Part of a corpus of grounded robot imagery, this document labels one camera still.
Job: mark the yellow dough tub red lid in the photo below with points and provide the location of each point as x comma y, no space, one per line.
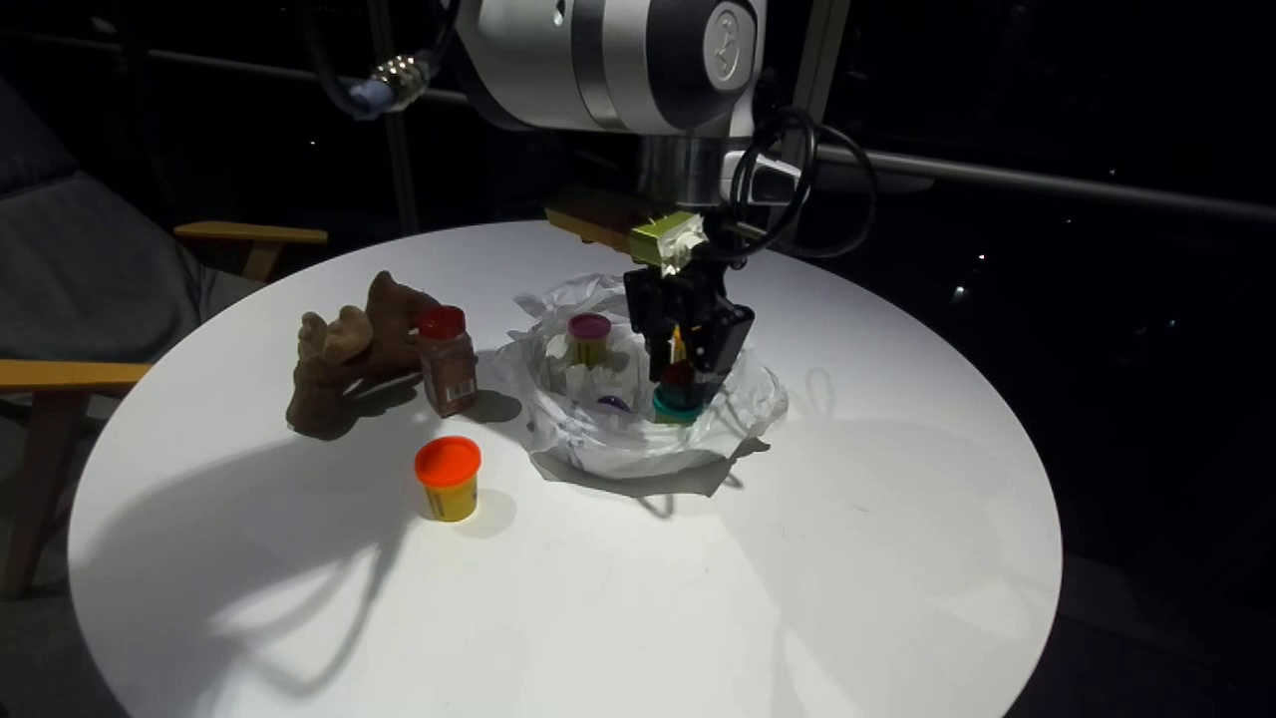
449,479

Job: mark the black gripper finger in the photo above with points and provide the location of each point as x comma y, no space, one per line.
648,334
718,348

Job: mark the grey armchair wooden arms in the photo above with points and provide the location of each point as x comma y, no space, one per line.
82,266

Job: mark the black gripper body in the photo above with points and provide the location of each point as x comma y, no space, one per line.
681,285

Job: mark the grey window frame post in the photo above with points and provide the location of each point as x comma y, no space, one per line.
817,83
391,163

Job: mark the brown spice jar red lid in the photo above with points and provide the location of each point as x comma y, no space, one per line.
449,364

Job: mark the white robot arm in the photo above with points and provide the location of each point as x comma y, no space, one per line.
601,52

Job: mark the yellowish wrist camera box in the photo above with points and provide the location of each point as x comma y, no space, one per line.
639,241

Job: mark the brown plush toy animal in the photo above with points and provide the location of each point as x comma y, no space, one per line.
345,364

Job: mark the white plastic bag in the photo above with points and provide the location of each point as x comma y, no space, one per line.
612,441

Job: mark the grey horizontal window rail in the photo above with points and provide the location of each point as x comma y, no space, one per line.
1037,180

